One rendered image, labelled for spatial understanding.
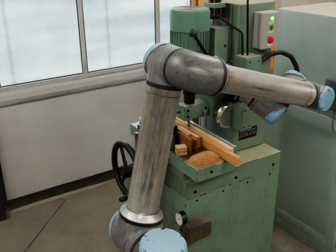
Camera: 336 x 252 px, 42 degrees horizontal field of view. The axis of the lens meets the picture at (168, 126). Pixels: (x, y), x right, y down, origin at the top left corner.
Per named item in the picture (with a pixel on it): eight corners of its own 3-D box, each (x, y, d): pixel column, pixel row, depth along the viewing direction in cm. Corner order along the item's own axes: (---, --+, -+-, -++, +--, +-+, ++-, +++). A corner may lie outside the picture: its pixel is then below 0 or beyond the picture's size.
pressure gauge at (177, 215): (174, 225, 195) (174, 209, 191) (181, 222, 196) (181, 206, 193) (182, 232, 190) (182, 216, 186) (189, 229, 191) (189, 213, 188)
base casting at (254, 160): (138, 161, 229) (137, 145, 226) (224, 136, 257) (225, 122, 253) (186, 201, 194) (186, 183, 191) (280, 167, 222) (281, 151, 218)
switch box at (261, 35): (251, 47, 200) (254, 11, 194) (267, 44, 205) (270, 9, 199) (261, 50, 196) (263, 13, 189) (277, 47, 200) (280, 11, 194)
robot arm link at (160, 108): (125, 273, 144) (164, 46, 123) (103, 244, 157) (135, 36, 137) (164, 264, 152) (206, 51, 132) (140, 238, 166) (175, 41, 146)
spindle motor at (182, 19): (162, 76, 203) (161, 7, 191) (193, 70, 212) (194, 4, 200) (184, 85, 190) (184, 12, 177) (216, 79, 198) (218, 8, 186)
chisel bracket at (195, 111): (176, 119, 209) (176, 103, 206) (199, 113, 216) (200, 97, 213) (184, 124, 203) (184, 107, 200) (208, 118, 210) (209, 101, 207)
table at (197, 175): (113, 138, 226) (113, 127, 223) (164, 125, 240) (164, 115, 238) (178, 189, 178) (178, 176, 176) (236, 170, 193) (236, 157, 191)
